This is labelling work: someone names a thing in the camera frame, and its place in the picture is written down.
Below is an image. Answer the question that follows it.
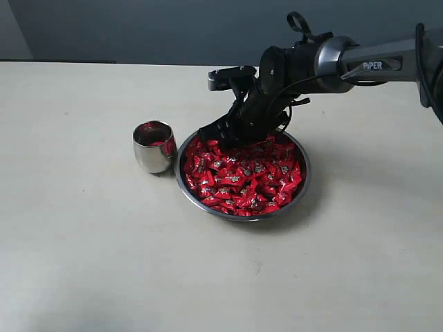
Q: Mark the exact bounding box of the stainless steel bowl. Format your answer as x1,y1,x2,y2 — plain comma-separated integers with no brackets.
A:
175,124,312,223

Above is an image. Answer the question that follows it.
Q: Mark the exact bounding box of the stainless steel cup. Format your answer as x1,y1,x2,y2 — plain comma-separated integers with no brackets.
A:
133,127,177,174

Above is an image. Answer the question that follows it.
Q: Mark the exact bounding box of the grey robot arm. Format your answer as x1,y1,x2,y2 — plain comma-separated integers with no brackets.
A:
198,24,442,148

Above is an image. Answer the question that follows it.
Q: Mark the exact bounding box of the pile of red candies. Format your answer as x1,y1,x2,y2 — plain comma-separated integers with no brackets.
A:
183,134,302,217

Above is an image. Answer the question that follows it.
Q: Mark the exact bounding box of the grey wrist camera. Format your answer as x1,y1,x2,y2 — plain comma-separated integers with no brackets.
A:
208,66,257,91

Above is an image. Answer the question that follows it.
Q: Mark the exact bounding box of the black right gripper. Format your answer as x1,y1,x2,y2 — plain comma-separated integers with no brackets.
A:
198,77,291,151

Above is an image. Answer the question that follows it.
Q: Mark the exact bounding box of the black cable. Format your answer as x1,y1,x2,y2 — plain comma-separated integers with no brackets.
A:
269,11,335,134

